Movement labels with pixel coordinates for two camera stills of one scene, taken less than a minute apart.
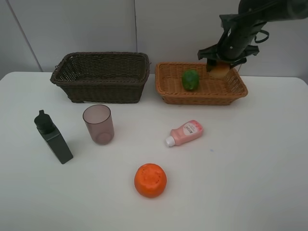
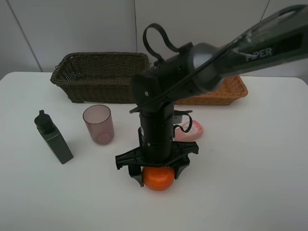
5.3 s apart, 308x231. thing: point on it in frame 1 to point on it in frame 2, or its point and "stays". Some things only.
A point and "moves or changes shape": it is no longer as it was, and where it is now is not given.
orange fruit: x=150 y=180 moves or changes shape
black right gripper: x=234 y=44 to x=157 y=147
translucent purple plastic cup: x=98 y=120 stays
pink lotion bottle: x=188 y=131 stays
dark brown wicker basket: x=99 y=77 stays
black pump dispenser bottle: x=50 y=132 stays
